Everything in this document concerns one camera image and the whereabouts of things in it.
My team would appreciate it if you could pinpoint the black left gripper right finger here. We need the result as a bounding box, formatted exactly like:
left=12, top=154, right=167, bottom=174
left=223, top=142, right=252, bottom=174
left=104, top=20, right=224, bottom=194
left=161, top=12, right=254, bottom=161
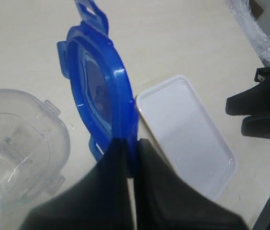
left=134, top=139, right=247, bottom=230

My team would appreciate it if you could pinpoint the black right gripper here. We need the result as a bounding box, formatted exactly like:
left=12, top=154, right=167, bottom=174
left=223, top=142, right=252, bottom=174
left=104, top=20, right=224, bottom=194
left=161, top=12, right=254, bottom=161
left=225, top=67, right=270, bottom=139

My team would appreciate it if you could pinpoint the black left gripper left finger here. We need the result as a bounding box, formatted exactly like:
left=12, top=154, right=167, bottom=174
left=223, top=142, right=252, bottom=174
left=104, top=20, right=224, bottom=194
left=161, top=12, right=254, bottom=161
left=20, top=138, right=133, bottom=230

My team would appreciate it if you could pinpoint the clear plastic container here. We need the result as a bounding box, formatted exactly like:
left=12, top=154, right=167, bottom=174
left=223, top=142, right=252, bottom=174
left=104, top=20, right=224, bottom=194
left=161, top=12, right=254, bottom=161
left=0, top=89, right=70, bottom=205

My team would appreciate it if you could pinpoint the blue four-tab container lid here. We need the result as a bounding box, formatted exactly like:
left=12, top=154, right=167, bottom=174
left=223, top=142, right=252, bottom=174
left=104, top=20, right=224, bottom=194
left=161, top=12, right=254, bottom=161
left=57, top=0, right=139, bottom=173

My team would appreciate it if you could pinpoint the crumpled clear plastic wrap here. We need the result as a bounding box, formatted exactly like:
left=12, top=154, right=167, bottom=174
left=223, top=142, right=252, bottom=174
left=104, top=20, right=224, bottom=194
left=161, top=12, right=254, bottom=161
left=226, top=0, right=270, bottom=67

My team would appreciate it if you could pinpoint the white plastic tray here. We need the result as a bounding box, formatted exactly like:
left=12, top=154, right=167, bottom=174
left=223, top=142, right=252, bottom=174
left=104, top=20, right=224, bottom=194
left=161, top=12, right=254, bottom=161
left=136, top=75, right=237, bottom=201

